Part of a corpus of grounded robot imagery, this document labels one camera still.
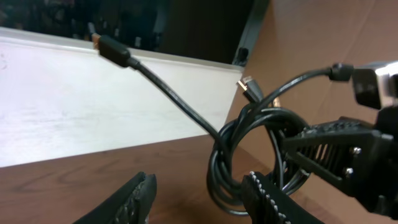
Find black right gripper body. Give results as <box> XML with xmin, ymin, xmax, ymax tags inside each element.
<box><xmin>351</xmin><ymin>106</ymin><xmax>397</xmax><ymax>220</ymax></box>

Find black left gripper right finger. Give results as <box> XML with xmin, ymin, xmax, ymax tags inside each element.
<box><xmin>241</xmin><ymin>171</ymin><xmax>322</xmax><ymax>224</ymax></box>

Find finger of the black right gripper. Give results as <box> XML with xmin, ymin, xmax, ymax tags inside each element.
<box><xmin>297</xmin><ymin>116</ymin><xmax>373</xmax><ymax>137</ymax></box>
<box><xmin>282</xmin><ymin>129</ymin><xmax>384</xmax><ymax>196</ymax></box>

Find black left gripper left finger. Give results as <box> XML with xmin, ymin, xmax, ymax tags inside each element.
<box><xmin>74</xmin><ymin>172</ymin><xmax>157</xmax><ymax>224</ymax></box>

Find black usb cable bundle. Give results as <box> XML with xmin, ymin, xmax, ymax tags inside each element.
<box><xmin>91</xmin><ymin>33</ymin><xmax>312</xmax><ymax>217</ymax></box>

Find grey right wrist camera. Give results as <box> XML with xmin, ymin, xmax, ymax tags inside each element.
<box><xmin>351</xmin><ymin>61</ymin><xmax>397</xmax><ymax>110</ymax></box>

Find black right camera cable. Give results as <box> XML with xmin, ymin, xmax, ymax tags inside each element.
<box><xmin>245</xmin><ymin>63</ymin><xmax>355</xmax><ymax>125</ymax></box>

